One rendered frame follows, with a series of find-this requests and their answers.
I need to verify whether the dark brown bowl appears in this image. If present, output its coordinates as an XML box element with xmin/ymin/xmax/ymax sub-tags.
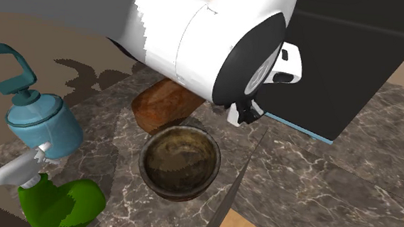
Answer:
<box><xmin>136</xmin><ymin>122</ymin><xmax>223</xmax><ymax>204</ymax></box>

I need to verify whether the brown bread loaf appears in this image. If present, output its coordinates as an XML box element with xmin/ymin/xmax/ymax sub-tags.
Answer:
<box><xmin>129</xmin><ymin>76</ymin><xmax>208</xmax><ymax>138</ymax></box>

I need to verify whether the black robot stand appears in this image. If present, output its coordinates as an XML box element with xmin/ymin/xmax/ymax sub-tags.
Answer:
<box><xmin>255</xmin><ymin>0</ymin><xmax>404</xmax><ymax>150</ymax></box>

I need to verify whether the blue soap pump dispenser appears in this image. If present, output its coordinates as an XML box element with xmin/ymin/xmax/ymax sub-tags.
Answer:
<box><xmin>0</xmin><ymin>43</ymin><xmax>89</xmax><ymax>162</ymax></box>

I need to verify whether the green spray bottle white trigger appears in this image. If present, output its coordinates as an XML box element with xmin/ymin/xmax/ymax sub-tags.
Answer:
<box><xmin>0</xmin><ymin>138</ymin><xmax>110</xmax><ymax>227</ymax></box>

